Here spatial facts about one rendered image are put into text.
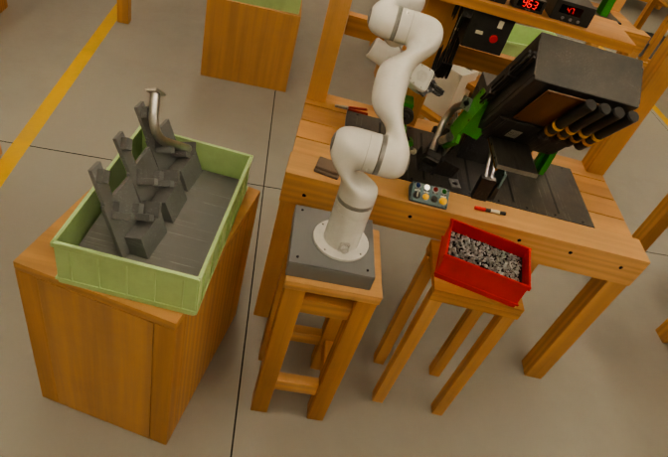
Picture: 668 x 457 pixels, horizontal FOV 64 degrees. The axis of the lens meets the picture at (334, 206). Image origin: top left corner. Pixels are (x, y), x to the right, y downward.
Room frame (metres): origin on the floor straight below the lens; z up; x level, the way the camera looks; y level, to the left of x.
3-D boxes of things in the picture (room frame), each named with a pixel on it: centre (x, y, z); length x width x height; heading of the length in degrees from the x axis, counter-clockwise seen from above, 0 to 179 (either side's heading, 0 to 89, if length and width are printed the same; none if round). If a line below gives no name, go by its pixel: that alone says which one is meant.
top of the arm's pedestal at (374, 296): (1.31, -0.06, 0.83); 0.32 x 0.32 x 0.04; 10
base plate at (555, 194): (2.02, -0.49, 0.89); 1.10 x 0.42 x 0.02; 97
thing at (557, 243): (1.74, -0.52, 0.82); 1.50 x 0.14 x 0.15; 97
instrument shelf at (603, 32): (2.28, -0.46, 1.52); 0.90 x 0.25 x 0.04; 97
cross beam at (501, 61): (2.39, -0.45, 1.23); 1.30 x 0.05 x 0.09; 97
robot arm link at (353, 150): (1.32, -0.02, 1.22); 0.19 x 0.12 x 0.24; 94
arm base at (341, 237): (1.31, -0.06, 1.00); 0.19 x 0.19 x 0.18
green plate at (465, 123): (1.95, -0.42, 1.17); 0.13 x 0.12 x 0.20; 97
